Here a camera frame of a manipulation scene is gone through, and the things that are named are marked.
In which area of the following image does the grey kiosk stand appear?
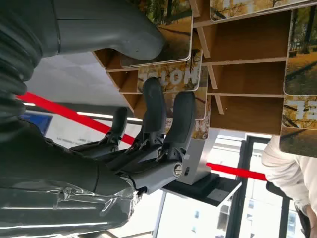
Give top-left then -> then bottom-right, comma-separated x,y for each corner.
162,128 -> 242,208

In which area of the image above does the red boundary stripe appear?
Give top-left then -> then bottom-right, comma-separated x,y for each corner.
16,92 -> 268,182

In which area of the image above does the person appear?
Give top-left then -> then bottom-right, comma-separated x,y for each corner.
261,136 -> 317,238

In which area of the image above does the wooden card holder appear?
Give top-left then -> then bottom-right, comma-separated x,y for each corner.
93,0 -> 317,142

